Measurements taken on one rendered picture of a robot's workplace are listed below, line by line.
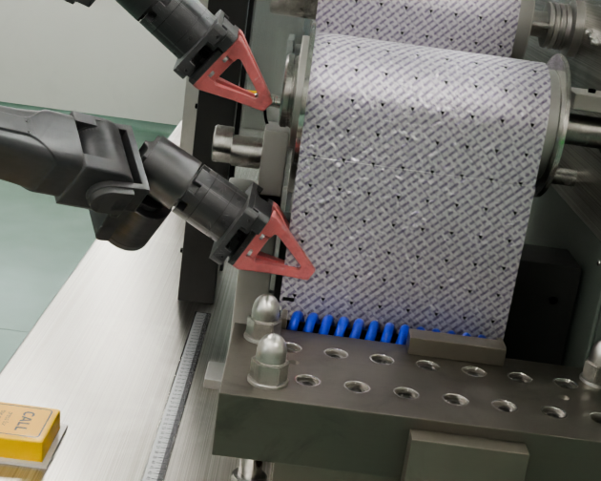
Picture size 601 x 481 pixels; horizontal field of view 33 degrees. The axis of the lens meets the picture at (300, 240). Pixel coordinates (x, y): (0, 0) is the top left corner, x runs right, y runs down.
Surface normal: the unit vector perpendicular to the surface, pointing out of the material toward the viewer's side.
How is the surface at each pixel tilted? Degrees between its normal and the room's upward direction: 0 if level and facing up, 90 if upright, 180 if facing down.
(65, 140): 39
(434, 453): 90
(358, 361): 0
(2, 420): 0
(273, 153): 90
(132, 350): 0
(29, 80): 90
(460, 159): 90
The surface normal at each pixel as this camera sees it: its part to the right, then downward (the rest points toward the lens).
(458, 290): -0.02, 0.30
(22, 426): 0.13, -0.95
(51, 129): 0.62, -0.56
